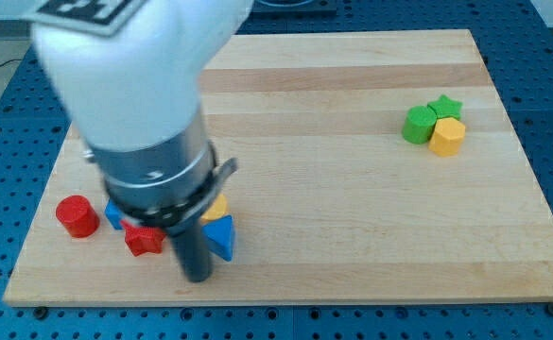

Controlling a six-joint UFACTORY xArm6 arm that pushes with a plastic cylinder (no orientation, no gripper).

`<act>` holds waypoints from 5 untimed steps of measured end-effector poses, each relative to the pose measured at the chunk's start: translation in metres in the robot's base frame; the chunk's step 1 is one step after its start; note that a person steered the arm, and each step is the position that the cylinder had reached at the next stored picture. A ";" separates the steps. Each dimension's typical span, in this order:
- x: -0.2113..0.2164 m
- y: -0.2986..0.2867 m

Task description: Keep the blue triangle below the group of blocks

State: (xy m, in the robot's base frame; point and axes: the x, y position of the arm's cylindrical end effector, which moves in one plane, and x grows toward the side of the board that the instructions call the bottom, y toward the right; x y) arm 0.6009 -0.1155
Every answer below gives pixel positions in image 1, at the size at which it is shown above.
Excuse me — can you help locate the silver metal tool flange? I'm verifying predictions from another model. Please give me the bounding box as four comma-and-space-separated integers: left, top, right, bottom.
82, 108, 238, 235

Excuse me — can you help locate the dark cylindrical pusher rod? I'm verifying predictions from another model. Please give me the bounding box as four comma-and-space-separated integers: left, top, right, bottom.
167, 220, 213, 282

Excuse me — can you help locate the blue triangle block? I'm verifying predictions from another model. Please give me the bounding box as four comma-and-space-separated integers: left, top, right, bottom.
202, 215, 236, 262

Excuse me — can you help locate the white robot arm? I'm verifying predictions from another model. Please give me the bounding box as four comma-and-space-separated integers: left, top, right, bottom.
27, 0, 253, 282

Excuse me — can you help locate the yellow block behind rod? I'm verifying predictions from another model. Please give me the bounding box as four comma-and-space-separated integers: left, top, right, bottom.
200, 194, 229, 224

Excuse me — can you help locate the red star block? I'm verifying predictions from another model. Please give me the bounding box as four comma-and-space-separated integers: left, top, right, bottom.
120, 219, 166, 257

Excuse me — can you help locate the blue cube block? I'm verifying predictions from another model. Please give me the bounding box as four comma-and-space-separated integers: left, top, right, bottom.
104, 199, 122, 230

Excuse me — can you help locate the red cylinder block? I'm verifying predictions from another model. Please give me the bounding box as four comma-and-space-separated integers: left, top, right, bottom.
55, 195, 100, 238

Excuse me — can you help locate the black white fiducial tag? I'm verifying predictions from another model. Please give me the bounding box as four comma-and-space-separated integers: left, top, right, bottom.
22, 0, 146, 37

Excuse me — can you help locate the wooden board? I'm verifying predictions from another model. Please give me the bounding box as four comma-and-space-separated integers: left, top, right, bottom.
4, 29, 553, 307

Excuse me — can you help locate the green cylinder block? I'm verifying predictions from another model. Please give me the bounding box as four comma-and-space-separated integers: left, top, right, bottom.
402, 106, 437, 145

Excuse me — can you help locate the yellow hexagon block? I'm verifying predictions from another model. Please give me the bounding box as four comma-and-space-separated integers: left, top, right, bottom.
428, 117, 466, 157

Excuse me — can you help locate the green star block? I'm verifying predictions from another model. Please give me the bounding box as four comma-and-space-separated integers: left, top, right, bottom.
427, 94, 463, 120

